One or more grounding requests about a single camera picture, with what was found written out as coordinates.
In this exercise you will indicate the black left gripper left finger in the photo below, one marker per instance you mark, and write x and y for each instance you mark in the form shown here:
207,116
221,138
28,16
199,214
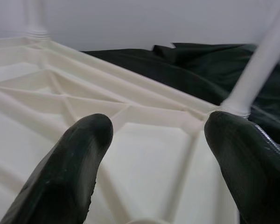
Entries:
58,177

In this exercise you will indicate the black cloth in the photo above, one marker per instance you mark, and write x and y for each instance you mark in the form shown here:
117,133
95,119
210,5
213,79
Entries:
200,70

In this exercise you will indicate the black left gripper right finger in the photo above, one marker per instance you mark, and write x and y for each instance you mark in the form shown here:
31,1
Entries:
252,168

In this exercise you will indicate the white plastic table leg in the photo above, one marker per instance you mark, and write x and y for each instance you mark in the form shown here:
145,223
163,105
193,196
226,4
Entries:
259,65
35,18

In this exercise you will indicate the white plastic table top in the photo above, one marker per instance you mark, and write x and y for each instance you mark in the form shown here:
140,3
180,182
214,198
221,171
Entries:
142,151

